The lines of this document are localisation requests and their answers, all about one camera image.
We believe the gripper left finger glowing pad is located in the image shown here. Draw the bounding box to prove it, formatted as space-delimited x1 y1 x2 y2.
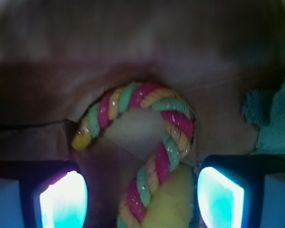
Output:
0 160 88 228

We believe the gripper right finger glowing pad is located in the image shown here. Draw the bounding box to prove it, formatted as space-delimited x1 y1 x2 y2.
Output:
197 154 285 228

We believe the multicolored twisted rope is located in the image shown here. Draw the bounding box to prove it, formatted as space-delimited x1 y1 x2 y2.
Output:
71 82 196 228

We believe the yellow green sponge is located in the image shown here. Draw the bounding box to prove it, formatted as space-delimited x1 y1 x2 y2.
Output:
142 164 194 228

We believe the light blue microfiber cloth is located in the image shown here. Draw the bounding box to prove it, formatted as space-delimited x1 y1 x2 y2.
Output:
241 80 285 155

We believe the brown paper bag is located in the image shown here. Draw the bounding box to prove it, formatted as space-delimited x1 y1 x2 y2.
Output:
0 0 285 228

